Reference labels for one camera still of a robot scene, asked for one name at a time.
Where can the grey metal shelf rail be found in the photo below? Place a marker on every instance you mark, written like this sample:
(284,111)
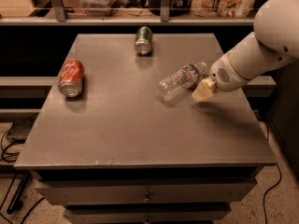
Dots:
(124,13)

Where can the clear plastic water bottle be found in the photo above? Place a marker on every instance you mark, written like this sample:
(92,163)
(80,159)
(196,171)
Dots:
(175,85)

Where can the grey drawer cabinet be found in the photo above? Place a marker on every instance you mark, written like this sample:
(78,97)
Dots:
(118,155)

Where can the green soda can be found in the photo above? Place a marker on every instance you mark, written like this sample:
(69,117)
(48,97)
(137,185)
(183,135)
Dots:
(143,39)

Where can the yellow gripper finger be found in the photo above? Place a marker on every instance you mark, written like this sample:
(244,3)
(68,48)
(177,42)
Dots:
(205,89)

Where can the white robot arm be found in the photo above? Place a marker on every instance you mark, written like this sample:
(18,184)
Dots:
(273,43)

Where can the red coke can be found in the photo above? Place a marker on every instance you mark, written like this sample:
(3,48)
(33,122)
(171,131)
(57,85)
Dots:
(71,78)

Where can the colourful snack bag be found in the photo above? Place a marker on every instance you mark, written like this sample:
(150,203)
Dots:
(225,8)

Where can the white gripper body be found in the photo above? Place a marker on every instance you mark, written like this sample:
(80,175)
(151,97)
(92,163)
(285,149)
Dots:
(220,75)

